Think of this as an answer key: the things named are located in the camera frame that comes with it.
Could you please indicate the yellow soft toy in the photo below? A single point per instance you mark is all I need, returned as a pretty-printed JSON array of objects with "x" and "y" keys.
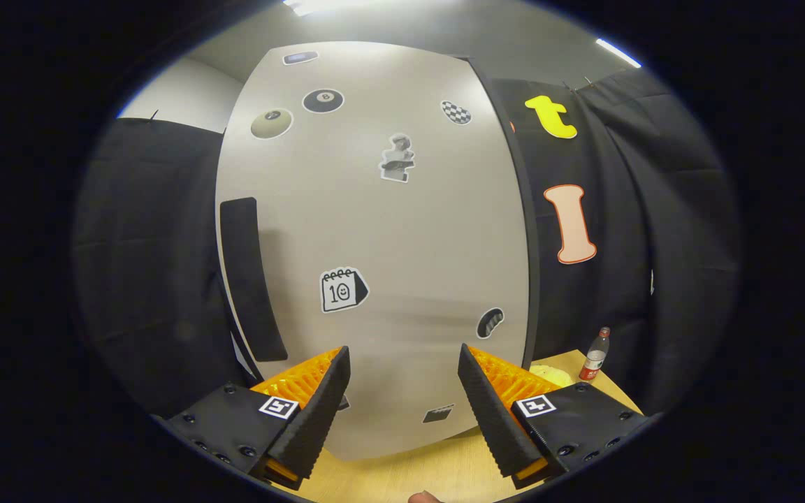
[{"x": 553, "y": 375}]

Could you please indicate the black backdrop cloth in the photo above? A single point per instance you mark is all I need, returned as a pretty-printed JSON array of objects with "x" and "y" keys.
[{"x": 144, "y": 279}]

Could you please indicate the red label plastic bottle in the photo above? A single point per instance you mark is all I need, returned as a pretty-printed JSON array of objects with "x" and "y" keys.
[{"x": 595, "y": 360}]

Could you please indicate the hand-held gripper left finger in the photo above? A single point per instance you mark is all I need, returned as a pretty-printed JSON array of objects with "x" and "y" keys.
[{"x": 318, "y": 416}]

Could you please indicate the dark grey shoe cabinet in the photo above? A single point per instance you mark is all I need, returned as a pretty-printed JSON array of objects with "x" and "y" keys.
[{"x": 534, "y": 279}]

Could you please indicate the beige shoe cabinet door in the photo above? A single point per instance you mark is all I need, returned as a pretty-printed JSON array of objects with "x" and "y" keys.
[{"x": 409, "y": 244}]

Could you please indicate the large ceiling light panel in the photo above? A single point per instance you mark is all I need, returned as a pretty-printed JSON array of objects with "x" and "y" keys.
[{"x": 318, "y": 5}]

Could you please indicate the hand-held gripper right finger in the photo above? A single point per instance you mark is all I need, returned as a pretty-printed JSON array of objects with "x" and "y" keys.
[{"x": 492, "y": 412}]

